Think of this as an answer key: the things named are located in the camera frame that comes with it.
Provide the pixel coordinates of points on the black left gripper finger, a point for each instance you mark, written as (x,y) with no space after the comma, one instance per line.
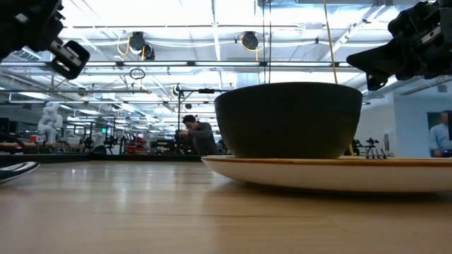
(70,60)
(21,35)

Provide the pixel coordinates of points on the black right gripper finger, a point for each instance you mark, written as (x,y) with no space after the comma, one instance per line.
(406,58)
(376,80)

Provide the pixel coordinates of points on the dark grey bowl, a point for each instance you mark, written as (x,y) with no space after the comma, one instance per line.
(287,121)

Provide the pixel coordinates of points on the yellow plate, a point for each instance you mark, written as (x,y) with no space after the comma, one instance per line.
(318,176)

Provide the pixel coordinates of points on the grey ceiling pipe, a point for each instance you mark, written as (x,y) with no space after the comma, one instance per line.
(70,91)

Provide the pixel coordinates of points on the black machine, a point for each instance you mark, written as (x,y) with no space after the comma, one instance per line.
(166,144)
(370,142)

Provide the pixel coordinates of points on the white robot figure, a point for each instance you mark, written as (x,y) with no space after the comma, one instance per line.
(49,121)

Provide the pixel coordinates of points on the person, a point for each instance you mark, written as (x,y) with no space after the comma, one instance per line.
(203,137)
(439,139)

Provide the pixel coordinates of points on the small red box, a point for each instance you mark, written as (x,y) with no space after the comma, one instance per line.
(33,138)

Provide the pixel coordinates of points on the wooden background table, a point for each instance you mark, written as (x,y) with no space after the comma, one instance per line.
(53,145)

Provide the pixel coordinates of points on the red tool cart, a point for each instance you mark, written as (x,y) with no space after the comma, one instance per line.
(136,144)

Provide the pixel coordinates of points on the small ceiling reel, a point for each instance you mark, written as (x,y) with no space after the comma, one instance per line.
(177,90)

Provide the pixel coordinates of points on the black table edge rail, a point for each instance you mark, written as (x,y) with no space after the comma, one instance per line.
(106,158)

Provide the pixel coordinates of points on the ceiling light rail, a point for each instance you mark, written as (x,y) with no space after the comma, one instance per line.
(226,63)

